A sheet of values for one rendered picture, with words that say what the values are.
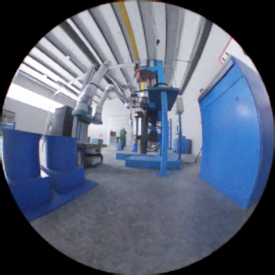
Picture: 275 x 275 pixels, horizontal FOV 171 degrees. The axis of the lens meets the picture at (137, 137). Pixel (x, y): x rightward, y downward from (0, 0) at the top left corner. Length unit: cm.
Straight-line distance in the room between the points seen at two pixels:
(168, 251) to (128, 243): 14
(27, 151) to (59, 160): 24
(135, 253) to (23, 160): 56
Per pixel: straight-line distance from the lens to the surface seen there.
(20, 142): 52
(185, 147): 407
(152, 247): 39
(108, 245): 40
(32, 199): 59
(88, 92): 110
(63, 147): 63
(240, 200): 70
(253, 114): 63
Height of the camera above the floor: 35
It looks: 4 degrees up
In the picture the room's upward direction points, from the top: 2 degrees clockwise
